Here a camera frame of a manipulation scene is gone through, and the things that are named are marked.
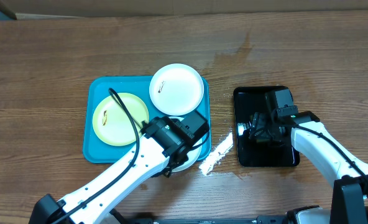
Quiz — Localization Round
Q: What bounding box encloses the white plate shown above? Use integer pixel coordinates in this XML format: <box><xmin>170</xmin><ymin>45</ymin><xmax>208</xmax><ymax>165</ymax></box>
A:
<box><xmin>169</xmin><ymin>116</ymin><xmax>202</xmax><ymax>173</ymax></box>
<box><xmin>149</xmin><ymin>63</ymin><xmax>205</xmax><ymax>116</ymax></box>

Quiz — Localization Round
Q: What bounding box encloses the green yellow sponge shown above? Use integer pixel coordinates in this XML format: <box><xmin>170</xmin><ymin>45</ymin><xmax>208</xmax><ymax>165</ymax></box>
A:
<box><xmin>253</xmin><ymin>131</ymin><xmax>270</xmax><ymax>143</ymax></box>

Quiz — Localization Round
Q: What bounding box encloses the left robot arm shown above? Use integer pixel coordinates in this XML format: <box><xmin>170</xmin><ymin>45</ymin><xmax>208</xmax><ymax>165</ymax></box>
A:
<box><xmin>29</xmin><ymin>111</ymin><xmax>209</xmax><ymax>223</ymax></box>

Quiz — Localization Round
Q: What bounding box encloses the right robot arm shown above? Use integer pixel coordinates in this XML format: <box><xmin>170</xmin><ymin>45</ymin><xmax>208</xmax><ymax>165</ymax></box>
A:
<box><xmin>249</xmin><ymin>86</ymin><xmax>368</xmax><ymax>223</ymax></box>

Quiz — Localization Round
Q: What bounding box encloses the black rectangular tray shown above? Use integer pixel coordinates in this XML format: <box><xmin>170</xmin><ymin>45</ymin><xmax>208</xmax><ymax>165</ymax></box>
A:
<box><xmin>233</xmin><ymin>86</ymin><xmax>300</xmax><ymax>167</ymax></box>

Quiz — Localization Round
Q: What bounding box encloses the teal plastic tray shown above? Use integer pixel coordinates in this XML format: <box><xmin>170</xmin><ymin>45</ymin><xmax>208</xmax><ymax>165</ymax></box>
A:
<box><xmin>82</xmin><ymin>75</ymin><xmax>212</xmax><ymax>164</ymax></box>

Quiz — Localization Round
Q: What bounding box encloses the yellow plate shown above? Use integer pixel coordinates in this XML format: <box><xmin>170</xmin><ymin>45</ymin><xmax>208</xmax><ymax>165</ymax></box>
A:
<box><xmin>92</xmin><ymin>93</ymin><xmax>149</xmax><ymax>146</ymax></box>

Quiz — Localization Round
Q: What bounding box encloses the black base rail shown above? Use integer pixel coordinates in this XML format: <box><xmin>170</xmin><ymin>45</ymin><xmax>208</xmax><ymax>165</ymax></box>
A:
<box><xmin>114</xmin><ymin>215</ymin><xmax>292</xmax><ymax>224</ymax></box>

